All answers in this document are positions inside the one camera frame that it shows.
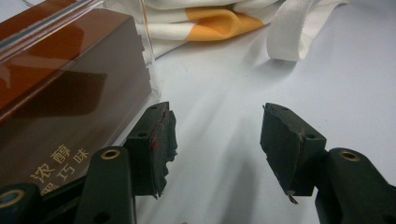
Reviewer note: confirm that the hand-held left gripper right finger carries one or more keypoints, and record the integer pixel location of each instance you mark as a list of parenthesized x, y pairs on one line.
[(289, 146)]

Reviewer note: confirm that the clear plastic container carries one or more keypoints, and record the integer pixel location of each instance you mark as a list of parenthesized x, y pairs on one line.
[(46, 23)]

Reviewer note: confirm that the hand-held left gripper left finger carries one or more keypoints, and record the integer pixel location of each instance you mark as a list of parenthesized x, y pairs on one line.
[(146, 155)]

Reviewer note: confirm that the white tote bag coloured blobs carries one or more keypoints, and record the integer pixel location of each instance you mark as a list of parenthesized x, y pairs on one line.
[(286, 34)]

